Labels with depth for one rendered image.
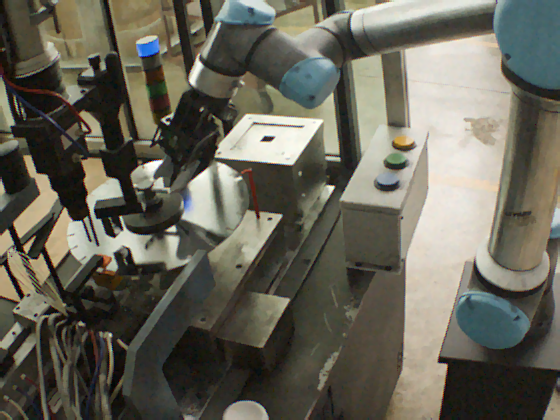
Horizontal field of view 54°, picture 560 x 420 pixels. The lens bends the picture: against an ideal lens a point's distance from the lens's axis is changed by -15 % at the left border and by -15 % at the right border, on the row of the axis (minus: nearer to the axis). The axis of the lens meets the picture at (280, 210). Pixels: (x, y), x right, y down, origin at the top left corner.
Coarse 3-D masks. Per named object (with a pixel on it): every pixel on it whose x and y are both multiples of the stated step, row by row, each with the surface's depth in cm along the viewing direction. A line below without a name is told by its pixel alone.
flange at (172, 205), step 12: (156, 204) 102; (168, 204) 104; (180, 204) 103; (132, 216) 102; (144, 216) 102; (156, 216) 101; (168, 216) 101; (132, 228) 101; (144, 228) 100; (156, 228) 100
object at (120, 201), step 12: (120, 180) 91; (132, 180) 92; (132, 192) 93; (96, 204) 94; (108, 204) 94; (120, 204) 93; (132, 204) 93; (144, 204) 95; (96, 216) 94; (108, 216) 94; (108, 228) 96; (120, 228) 98
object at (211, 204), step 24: (144, 168) 117; (216, 168) 113; (96, 192) 112; (120, 192) 111; (192, 192) 108; (216, 192) 106; (240, 192) 105; (120, 216) 105; (192, 216) 102; (216, 216) 101; (240, 216) 100; (72, 240) 101; (120, 240) 99; (144, 240) 98; (168, 240) 97; (192, 240) 97; (216, 240) 96; (120, 264) 94; (144, 264) 93; (168, 264) 93
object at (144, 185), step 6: (144, 180) 103; (150, 180) 103; (156, 180) 104; (138, 186) 101; (144, 186) 101; (150, 186) 101; (138, 192) 101; (144, 192) 101; (150, 192) 101; (156, 192) 101; (162, 192) 101; (168, 192) 100; (150, 198) 102
